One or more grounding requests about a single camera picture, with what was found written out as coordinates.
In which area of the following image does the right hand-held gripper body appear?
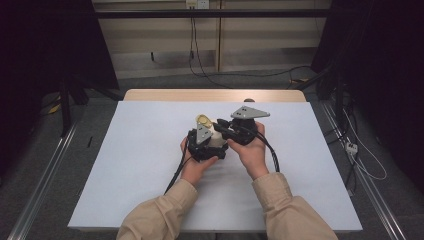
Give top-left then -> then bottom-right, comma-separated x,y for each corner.
228,105 -> 271,147

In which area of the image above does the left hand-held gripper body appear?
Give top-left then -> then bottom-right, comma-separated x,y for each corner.
186,122 -> 222,163

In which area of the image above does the person's right hand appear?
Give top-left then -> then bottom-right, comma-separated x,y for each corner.
227,121 -> 271,181

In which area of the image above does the person's left hand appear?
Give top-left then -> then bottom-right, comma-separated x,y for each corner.
179,136 -> 220,187

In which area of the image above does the wooden table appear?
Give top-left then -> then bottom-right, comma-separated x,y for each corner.
123,88 -> 307,103

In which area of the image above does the white table mat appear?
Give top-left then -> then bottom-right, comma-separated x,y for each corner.
67,100 -> 364,233

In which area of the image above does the white power strip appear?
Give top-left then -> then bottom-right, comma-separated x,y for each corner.
345,141 -> 359,157

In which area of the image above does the black horizontal bar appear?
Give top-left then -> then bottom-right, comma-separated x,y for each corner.
94,8 -> 332,20

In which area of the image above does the black metal stand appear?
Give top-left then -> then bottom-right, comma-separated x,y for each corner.
58,77 -> 90,138

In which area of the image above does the black curtain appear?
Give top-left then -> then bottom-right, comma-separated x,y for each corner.
0,0 -> 120,174
311,0 -> 424,193

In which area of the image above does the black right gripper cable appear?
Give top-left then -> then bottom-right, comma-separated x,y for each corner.
255,130 -> 281,174

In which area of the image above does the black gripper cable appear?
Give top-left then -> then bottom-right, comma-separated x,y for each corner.
163,141 -> 195,195
255,130 -> 281,174

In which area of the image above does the black power cable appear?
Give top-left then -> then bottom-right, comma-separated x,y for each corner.
192,16 -> 313,90
187,8 -> 198,69

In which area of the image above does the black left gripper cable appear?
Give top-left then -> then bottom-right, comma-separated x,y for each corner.
163,141 -> 195,195

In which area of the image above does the beige wall cabinet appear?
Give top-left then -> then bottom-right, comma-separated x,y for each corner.
91,0 -> 333,80

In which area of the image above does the white wall socket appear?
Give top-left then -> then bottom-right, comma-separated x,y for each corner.
185,0 -> 211,10

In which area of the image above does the white floor cable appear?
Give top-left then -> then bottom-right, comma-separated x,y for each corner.
342,109 -> 388,182

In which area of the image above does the aluminium floor rail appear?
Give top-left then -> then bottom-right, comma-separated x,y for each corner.
320,101 -> 408,240
7,122 -> 80,240

